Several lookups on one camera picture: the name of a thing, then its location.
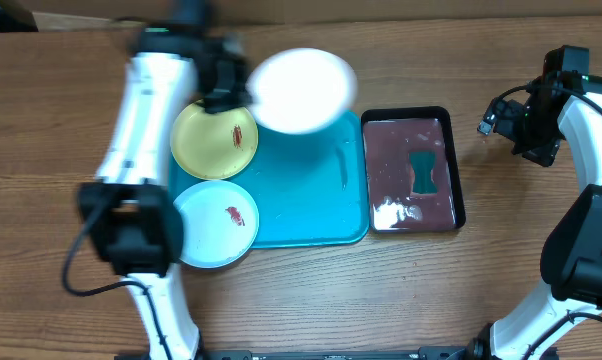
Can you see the light blue plate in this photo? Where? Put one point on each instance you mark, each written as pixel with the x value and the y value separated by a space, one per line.
pixel 221 222

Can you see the green sponge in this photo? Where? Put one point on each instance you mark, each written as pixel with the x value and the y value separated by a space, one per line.
pixel 422 165

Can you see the dark object top-left corner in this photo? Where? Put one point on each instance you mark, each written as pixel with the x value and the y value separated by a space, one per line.
pixel 16 18

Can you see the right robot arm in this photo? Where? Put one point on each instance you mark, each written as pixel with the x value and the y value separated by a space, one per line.
pixel 564 105

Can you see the teal plastic tray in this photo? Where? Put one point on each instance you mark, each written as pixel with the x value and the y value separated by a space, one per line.
pixel 310 190

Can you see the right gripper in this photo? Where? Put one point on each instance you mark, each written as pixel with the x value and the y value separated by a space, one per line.
pixel 543 154

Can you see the black water tray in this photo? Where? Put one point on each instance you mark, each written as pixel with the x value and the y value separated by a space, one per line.
pixel 389 136

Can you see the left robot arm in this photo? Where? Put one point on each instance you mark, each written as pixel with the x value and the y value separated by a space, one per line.
pixel 127 211

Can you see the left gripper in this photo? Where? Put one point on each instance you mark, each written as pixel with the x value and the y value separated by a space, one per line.
pixel 241 96

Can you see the white plate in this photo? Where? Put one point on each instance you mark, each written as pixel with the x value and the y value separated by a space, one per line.
pixel 301 91

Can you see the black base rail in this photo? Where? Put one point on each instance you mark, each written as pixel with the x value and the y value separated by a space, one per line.
pixel 423 353

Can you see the yellow plate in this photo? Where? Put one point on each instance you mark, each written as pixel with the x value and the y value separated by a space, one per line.
pixel 214 146

